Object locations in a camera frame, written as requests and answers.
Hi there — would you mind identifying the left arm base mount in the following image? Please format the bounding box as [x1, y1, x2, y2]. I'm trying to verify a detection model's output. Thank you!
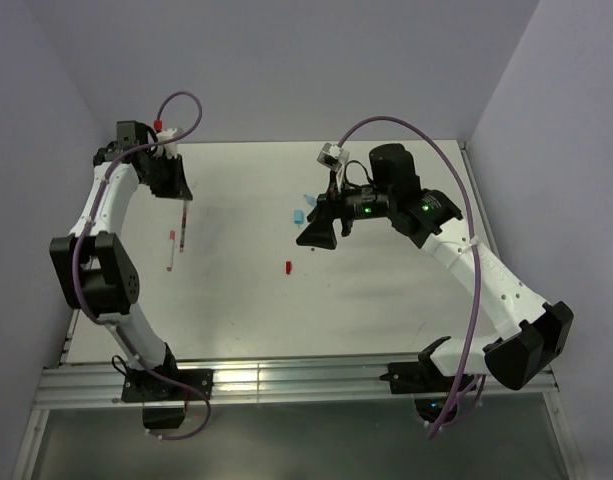
[121, 369, 213, 431]

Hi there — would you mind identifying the light blue highlighter cap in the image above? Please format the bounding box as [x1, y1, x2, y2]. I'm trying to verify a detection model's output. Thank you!
[293, 210, 305, 225]

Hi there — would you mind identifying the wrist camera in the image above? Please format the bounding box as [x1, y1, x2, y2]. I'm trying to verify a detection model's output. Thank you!
[153, 119, 185, 159]
[317, 143, 350, 172]

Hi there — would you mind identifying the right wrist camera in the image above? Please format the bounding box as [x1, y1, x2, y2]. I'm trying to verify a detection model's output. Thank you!
[317, 143, 350, 172]

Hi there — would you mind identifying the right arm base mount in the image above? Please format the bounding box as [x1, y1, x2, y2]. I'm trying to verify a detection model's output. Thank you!
[379, 361, 454, 423]

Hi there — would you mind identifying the white pen pink tip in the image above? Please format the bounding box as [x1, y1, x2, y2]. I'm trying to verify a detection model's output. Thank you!
[166, 230, 177, 272]

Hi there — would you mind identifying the aluminium frame rail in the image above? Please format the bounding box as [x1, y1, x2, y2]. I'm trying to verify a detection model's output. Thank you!
[33, 352, 560, 409]

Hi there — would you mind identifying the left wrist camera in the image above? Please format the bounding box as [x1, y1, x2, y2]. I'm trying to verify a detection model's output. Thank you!
[153, 119, 185, 159]

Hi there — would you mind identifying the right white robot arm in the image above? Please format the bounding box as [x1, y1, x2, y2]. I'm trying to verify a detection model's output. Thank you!
[296, 143, 574, 391]

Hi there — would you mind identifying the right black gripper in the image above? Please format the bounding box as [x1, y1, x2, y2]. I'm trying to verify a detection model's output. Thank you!
[296, 169, 395, 249]

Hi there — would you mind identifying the light blue highlighter pen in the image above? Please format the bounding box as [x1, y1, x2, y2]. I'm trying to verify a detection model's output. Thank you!
[304, 195, 317, 207]

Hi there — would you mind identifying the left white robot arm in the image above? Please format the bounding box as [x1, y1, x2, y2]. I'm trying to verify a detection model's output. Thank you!
[49, 121, 193, 399]

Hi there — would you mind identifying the dark red pen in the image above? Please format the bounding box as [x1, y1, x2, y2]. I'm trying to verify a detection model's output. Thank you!
[179, 200, 190, 253]

